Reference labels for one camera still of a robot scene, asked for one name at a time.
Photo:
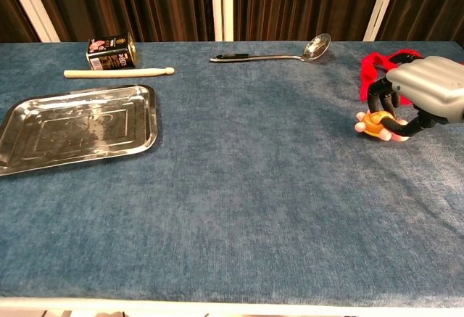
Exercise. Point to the red fabric ribbon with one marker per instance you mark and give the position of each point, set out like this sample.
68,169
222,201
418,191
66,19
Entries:
369,66

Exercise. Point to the white frame post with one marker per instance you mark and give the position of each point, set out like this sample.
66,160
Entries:
222,5
382,5
34,8

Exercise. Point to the small orange pink turtle toy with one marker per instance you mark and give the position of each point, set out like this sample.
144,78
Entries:
373,124

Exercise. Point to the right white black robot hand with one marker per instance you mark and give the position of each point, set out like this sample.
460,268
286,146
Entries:
431,88

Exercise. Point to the wooden stick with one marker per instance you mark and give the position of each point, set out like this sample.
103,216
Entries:
119,73

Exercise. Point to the rectangular steel tray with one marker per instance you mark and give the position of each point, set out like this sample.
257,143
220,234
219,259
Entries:
79,128

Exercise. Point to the black tin can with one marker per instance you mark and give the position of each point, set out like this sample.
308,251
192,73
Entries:
110,54

